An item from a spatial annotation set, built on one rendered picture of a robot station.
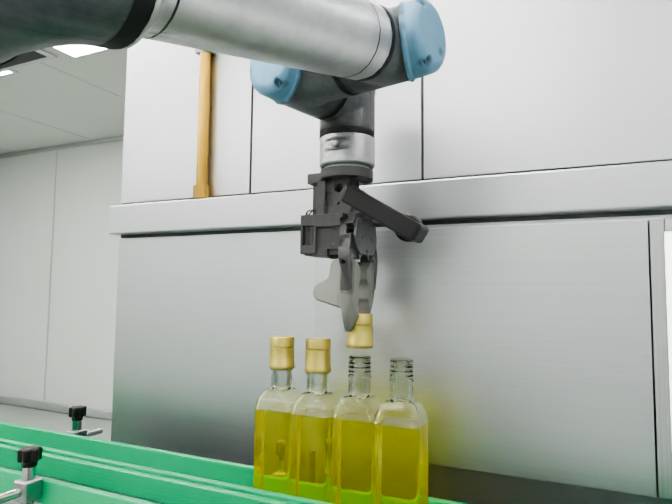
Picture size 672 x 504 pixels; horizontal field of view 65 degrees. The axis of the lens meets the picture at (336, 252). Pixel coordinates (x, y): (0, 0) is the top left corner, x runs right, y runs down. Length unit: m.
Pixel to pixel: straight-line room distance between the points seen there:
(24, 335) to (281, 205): 5.76
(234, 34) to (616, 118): 0.57
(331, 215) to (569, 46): 0.42
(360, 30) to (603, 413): 0.55
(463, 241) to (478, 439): 0.28
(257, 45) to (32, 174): 6.28
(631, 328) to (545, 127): 0.30
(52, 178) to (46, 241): 0.67
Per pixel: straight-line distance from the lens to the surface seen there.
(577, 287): 0.76
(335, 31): 0.47
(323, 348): 0.70
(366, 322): 0.68
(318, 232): 0.69
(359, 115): 0.71
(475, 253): 0.78
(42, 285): 6.34
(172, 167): 1.10
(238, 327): 0.97
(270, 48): 0.43
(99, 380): 5.72
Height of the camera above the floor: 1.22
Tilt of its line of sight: 4 degrees up
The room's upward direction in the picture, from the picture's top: 1 degrees clockwise
